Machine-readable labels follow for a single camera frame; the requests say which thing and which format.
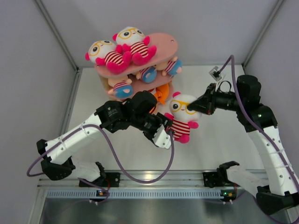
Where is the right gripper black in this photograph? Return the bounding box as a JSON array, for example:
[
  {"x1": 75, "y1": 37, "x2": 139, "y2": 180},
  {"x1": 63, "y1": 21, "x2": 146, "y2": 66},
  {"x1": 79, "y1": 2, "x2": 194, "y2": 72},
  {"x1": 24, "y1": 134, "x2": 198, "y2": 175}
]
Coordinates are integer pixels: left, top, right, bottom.
[{"x1": 188, "y1": 83, "x2": 244, "y2": 116}]

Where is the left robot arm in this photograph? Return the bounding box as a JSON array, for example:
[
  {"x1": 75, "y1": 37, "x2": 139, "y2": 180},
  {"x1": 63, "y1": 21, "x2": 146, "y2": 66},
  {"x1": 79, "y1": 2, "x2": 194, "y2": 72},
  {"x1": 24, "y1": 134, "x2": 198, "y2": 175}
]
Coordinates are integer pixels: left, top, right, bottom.
[{"x1": 36, "y1": 91, "x2": 171, "y2": 186}]

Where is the aluminium left frame rail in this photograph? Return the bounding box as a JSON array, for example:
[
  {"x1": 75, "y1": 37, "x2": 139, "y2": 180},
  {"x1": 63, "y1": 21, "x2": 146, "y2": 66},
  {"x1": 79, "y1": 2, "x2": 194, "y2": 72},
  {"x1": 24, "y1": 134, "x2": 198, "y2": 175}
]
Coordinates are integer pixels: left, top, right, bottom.
[{"x1": 59, "y1": 68, "x2": 83, "y2": 137}]

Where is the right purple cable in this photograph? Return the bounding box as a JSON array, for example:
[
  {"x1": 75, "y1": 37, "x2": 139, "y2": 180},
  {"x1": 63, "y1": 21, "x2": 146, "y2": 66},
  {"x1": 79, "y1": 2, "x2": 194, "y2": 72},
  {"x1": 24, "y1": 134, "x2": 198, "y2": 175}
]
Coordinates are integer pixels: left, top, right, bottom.
[{"x1": 218, "y1": 55, "x2": 299, "y2": 224}]

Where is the white pink doll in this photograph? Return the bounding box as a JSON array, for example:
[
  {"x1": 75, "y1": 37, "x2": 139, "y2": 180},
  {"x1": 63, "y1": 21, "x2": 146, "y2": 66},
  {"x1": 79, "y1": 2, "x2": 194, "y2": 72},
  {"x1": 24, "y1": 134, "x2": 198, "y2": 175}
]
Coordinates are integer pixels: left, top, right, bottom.
[
  {"x1": 164, "y1": 91, "x2": 201, "y2": 144},
  {"x1": 85, "y1": 40, "x2": 132, "y2": 74},
  {"x1": 113, "y1": 27, "x2": 157, "y2": 66}
]

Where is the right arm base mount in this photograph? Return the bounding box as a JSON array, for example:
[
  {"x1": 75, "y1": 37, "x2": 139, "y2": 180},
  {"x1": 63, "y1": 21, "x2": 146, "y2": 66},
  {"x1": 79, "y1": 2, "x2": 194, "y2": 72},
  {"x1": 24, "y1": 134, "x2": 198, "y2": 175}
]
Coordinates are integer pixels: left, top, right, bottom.
[{"x1": 202, "y1": 171, "x2": 234, "y2": 188}]

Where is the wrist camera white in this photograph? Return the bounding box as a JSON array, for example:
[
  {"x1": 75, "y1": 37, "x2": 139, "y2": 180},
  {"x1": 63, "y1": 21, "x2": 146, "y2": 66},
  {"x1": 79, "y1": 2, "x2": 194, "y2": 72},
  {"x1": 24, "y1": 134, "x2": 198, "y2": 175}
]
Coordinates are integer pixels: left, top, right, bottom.
[
  {"x1": 152, "y1": 126, "x2": 171, "y2": 149},
  {"x1": 209, "y1": 66, "x2": 224, "y2": 82}
]

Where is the pink three-tier toy shelf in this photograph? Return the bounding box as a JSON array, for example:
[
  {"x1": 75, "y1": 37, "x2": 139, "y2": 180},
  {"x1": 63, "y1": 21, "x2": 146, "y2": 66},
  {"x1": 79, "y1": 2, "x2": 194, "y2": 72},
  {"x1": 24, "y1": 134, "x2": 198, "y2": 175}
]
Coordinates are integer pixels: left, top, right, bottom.
[{"x1": 94, "y1": 33, "x2": 178, "y2": 99}]

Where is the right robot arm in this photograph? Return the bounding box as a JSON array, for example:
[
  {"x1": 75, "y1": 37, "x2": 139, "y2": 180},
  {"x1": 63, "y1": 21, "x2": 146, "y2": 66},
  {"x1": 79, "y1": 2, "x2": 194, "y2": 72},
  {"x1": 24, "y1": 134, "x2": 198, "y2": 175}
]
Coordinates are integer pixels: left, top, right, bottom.
[{"x1": 166, "y1": 75, "x2": 299, "y2": 215}]

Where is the orange shrimp plush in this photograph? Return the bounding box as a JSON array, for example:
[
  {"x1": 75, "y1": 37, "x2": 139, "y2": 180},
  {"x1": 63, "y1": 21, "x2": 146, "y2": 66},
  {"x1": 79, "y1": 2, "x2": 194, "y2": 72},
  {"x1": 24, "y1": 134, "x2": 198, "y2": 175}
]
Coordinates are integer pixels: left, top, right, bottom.
[{"x1": 148, "y1": 83, "x2": 169, "y2": 113}]

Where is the aluminium front frame rail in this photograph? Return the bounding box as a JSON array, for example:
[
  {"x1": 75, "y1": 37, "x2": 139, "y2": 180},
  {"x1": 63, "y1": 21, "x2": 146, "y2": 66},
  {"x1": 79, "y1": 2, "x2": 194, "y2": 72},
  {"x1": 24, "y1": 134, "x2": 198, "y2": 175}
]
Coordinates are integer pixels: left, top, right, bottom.
[{"x1": 37, "y1": 170, "x2": 215, "y2": 189}]

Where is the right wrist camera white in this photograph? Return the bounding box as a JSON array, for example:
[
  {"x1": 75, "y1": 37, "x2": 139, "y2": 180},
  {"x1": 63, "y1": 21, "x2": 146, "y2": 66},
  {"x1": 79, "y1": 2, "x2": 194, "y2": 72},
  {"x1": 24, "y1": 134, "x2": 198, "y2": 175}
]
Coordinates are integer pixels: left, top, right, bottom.
[{"x1": 209, "y1": 66, "x2": 224, "y2": 82}]

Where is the white pink doll back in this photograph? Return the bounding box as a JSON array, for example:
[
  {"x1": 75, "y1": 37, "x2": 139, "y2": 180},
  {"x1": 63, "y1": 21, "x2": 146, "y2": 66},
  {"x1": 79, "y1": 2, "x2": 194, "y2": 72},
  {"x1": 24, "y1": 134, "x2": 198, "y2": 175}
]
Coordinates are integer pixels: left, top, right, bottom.
[{"x1": 164, "y1": 91, "x2": 201, "y2": 144}]

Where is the boy doll on middle shelf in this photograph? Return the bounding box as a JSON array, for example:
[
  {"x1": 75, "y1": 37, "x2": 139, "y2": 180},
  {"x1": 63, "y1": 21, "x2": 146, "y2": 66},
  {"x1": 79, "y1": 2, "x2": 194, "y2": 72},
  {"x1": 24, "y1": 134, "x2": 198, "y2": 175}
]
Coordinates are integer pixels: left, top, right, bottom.
[{"x1": 108, "y1": 77, "x2": 133, "y2": 99}]

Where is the boy doll black hair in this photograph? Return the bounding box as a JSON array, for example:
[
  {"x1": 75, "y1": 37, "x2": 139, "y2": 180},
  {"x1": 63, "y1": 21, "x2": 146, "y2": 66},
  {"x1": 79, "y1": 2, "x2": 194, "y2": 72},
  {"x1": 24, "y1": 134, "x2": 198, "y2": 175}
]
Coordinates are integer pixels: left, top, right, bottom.
[{"x1": 154, "y1": 56, "x2": 183, "y2": 77}]

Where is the white slotted cable duct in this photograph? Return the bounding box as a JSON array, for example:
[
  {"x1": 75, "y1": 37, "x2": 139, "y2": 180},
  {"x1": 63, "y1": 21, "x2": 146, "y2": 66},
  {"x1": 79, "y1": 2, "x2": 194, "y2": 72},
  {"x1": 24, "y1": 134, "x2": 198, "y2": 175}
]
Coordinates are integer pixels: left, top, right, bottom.
[{"x1": 46, "y1": 189, "x2": 235, "y2": 199}]

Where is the aluminium frame rail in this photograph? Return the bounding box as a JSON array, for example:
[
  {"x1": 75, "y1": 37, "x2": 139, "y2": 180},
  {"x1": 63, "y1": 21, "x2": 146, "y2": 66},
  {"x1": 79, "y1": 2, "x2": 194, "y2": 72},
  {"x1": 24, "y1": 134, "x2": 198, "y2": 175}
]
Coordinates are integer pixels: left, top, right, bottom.
[
  {"x1": 37, "y1": 170, "x2": 215, "y2": 189},
  {"x1": 59, "y1": 68, "x2": 83, "y2": 137}
]

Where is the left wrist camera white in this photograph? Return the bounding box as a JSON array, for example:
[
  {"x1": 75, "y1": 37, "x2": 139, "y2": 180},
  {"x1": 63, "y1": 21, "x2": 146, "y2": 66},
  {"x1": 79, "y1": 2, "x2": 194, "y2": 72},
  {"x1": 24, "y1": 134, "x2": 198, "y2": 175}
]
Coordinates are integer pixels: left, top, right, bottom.
[{"x1": 152, "y1": 126, "x2": 171, "y2": 149}]

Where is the white pink doll on shelf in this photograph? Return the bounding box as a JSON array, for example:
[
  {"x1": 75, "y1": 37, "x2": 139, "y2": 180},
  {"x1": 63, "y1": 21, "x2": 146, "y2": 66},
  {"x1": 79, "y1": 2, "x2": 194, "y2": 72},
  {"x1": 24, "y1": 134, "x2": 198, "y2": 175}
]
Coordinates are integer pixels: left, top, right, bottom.
[{"x1": 85, "y1": 40, "x2": 132, "y2": 74}]

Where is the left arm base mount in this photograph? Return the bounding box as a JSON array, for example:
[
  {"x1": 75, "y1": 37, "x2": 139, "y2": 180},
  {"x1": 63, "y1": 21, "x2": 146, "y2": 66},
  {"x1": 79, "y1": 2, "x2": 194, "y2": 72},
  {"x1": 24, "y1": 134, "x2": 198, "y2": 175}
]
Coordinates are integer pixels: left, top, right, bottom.
[{"x1": 85, "y1": 172, "x2": 120, "y2": 188}]

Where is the boy doll striped shirt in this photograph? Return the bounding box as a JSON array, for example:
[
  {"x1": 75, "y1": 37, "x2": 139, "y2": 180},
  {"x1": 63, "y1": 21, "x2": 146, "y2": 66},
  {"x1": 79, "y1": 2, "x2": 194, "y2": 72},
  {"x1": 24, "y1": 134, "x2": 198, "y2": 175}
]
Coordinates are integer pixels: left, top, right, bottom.
[{"x1": 135, "y1": 66, "x2": 157, "y2": 83}]

